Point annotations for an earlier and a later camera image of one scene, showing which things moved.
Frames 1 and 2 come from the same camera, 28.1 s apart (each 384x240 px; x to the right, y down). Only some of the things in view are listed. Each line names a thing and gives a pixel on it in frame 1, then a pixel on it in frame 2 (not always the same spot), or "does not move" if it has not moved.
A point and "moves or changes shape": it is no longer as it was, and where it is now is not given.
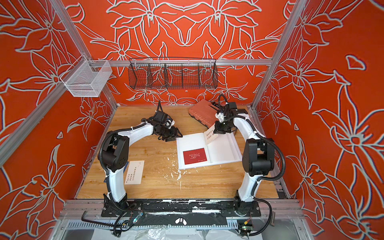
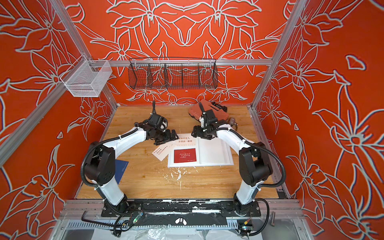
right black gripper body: (226, 127) -> (206, 132)
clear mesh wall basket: (87, 78) does not move
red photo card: (194, 156) -> (184, 155)
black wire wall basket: (168, 73) does not move
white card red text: (209, 134) moves or changes shape
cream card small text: (134, 172) -> (162, 151)
